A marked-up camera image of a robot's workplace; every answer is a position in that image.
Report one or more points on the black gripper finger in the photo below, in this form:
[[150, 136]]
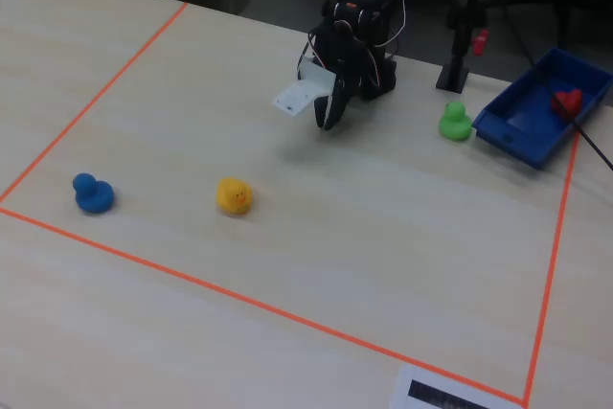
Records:
[[339, 102], [320, 114]]

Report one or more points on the red rubber duck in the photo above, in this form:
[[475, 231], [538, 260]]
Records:
[[567, 101]]

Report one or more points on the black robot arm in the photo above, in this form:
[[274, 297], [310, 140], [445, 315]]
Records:
[[378, 2]]

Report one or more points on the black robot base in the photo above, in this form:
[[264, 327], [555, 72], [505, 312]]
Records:
[[380, 81]]

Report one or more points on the green rubber duck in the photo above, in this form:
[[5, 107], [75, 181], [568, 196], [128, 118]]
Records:
[[455, 124]]

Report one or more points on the yellow rubber duck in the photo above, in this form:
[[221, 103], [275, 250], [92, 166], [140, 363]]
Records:
[[232, 198]]

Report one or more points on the blue plastic box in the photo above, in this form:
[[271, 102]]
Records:
[[522, 126]]

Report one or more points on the blue rubber duck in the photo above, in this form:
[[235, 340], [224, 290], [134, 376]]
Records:
[[93, 196]]

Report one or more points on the red clamp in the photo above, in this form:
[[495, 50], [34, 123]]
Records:
[[480, 41]]

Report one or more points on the orange tape outline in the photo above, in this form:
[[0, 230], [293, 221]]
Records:
[[287, 315]]

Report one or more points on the white paper with black bar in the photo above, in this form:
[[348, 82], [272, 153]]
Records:
[[431, 390]]

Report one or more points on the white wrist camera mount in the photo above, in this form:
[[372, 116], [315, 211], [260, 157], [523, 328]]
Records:
[[301, 93]]

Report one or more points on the black camera stand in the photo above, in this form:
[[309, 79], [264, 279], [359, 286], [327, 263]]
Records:
[[452, 74]]

